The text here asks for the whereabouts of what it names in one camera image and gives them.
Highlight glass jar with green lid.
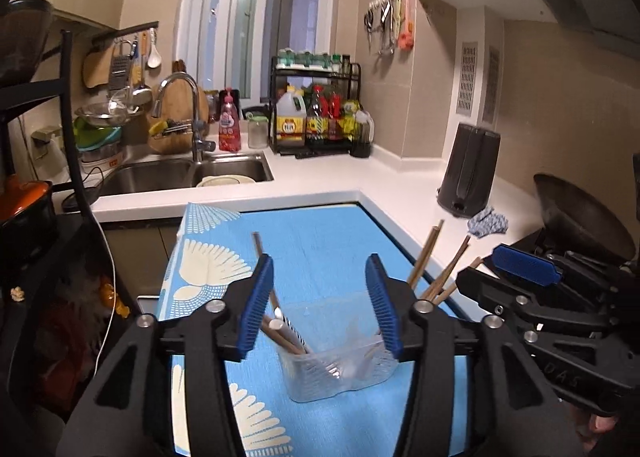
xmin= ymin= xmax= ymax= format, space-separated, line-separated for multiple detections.
xmin=245 ymin=112 xmax=269 ymax=149

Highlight dark sauce bottle yellow label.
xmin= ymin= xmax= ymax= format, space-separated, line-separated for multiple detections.
xmin=305 ymin=84 xmax=328 ymax=145

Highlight yellow cooking oil jug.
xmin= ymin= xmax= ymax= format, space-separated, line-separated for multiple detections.
xmin=276 ymin=85 xmax=307 ymax=145

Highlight black electric kettle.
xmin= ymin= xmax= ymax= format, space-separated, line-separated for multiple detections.
xmin=436 ymin=122 xmax=502 ymax=218

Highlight red dish soap bottle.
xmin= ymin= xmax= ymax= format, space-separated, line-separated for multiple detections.
xmin=218 ymin=87 xmax=243 ymax=154

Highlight dark brown pan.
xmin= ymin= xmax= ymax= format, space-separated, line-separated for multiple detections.
xmin=0 ymin=0 xmax=55 ymax=85

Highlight hanging white ladle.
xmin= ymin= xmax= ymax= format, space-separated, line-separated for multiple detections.
xmin=146 ymin=29 xmax=162 ymax=68

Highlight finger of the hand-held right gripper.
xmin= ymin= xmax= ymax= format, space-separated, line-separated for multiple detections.
xmin=491 ymin=244 xmax=566 ymax=288
xmin=456 ymin=264 xmax=543 ymax=333

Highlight black pot with orange lid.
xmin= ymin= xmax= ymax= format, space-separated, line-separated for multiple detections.
xmin=0 ymin=174 xmax=58 ymax=268

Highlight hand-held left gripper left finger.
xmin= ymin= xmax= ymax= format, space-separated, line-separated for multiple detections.
xmin=55 ymin=253 xmax=276 ymax=457

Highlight white plate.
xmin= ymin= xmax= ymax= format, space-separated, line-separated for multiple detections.
xmin=196 ymin=175 xmax=256 ymax=188

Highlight white framed window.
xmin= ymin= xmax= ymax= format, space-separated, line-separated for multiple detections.
xmin=177 ymin=0 xmax=361 ymax=105

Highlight small wooden cutting board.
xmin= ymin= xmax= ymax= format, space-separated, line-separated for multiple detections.
xmin=82 ymin=44 xmax=118 ymax=88

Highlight white ceramic spoon striped handle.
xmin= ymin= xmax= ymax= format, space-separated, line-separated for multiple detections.
xmin=275 ymin=312 xmax=315 ymax=355

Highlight clear plastic utensil container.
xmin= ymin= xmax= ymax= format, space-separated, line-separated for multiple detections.
xmin=260 ymin=292 xmax=401 ymax=404

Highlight black gas stove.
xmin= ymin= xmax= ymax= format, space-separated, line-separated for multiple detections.
xmin=492 ymin=224 xmax=640 ymax=268

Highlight red sauce bottle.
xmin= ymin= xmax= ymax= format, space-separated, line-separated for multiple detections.
xmin=327 ymin=92 xmax=345 ymax=142

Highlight row of green-lidded spice jars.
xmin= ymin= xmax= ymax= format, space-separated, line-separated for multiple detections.
xmin=277 ymin=48 xmax=351 ymax=72

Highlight green plastic bowl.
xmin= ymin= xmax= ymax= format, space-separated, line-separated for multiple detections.
xmin=74 ymin=117 xmax=123 ymax=150

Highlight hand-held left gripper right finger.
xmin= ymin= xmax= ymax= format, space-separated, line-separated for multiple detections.
xmin=364 ymin=253 xmax=586 ymax=457

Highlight white cable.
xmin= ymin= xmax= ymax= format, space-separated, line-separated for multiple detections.
xmin=60 ymin=157 xmax=118 ymax=373

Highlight black wire spice rack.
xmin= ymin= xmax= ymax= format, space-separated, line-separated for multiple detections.
xmin=270 ymin=55 xmax=362 ymax=156

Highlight black metal shelf rack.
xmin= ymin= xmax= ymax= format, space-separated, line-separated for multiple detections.
xmin=0 ymin=29 xmax=108 ymax=288

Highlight hanging metal grater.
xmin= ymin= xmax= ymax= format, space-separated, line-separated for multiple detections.
xmin=109 ymin=39 xmax=130 ymax=90

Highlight stainless steel sink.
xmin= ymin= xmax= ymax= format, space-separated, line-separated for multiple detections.
xmin=97 ymin=152 xmax=275 ymax=198

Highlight hanging orange brush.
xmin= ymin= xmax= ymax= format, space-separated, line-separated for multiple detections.
xmin=397 ymin=0 xmax=416 ymax=50

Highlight large wooden cutting board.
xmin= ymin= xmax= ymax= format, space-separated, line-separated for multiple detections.
xmin=147 ymin=59 xmax=210 ymax=155

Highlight checkered dish cloth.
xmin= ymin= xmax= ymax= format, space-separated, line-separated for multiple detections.
xmin=466 ymin=207 xmax=510 ymax=240

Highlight narrow wall vent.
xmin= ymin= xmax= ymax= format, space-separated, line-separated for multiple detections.
xmin=482 ymin=47 xmax=501 ymax=125
xmin=456 ymin=42 xmax=478 ymax=116

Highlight white wall socket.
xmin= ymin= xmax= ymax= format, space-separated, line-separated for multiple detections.
xmin=31 ymin=126 xmax=63 ymax=160

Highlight blue cloth with cream pattern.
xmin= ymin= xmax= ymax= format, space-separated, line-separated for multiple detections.
xmin=157 ymin=202 xmax=473 ymax=457

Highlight hanging kitchen scissors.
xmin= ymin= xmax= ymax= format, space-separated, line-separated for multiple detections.
xmin=364 ymin=2 xmax=396 ymax=56

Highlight dark oil dispenser bottle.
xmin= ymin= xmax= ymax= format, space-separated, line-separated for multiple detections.
xmin=350 ymin=109 xmax=375 ymax=158

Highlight person's right hand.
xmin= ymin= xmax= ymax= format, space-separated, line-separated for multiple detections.
xmin=570 ymin=404 xmax=626 ymax=455

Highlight steel kitchen faucet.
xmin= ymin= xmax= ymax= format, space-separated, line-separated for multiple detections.
xmin=151 ymin=72 xmax=217 ymax=162

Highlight black wok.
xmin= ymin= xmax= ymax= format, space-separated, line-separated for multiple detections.
xmin=532 ymin=173 xmax=638 ymax=263

